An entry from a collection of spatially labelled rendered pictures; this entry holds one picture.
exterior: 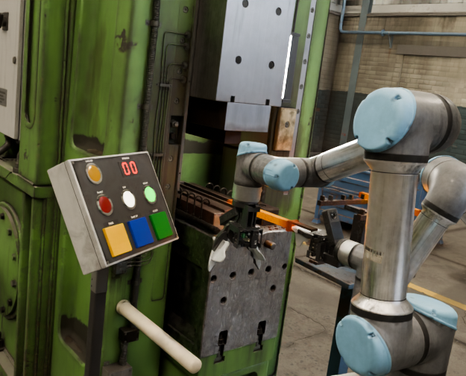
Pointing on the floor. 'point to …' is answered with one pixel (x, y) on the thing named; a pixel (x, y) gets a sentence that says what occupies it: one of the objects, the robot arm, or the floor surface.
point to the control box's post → (96, 321)
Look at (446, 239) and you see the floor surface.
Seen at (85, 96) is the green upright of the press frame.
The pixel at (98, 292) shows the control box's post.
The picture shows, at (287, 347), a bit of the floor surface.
